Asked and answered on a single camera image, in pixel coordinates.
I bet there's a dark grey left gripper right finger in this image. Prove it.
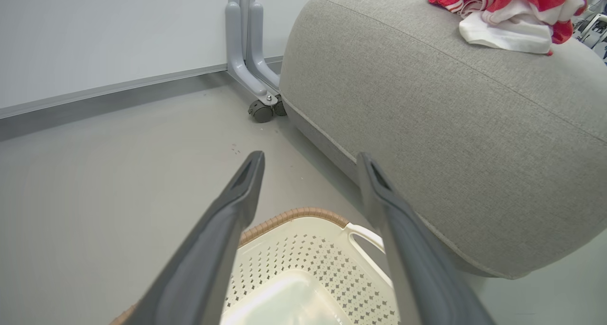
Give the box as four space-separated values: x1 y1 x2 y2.
357 152 496 325

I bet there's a red and white garment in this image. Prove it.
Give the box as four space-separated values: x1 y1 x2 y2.
428 0 589 56

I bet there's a grey partition bottom rail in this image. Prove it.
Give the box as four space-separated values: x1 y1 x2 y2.
0 56 284 120

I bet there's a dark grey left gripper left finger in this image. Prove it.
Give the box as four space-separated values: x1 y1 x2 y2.
121 150 265 325

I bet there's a grey fabric sofa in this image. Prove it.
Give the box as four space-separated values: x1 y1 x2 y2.
279 0 607 280

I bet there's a grey double partition stand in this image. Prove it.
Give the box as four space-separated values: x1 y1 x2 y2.
225 0 281 106

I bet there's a white perforated laundry basket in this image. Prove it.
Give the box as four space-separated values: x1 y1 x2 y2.
110 207 401 325

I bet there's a white metal background rack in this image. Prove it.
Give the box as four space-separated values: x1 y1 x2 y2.
573 12 607 62

